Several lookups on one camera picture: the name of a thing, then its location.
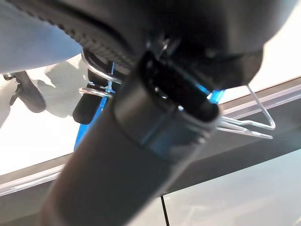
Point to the black shelf upright strip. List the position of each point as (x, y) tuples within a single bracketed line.
[(165, 212)]

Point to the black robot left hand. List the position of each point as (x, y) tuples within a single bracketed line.
[(122, 164)]

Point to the grey robot left leg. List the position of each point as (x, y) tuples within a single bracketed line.
[(28, 42)]

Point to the clear base shelf rail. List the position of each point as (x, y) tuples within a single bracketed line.
[(270, 96), (28, 181)]

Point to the blue plastic shopping basket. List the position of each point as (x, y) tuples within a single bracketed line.
[(85, 134)]

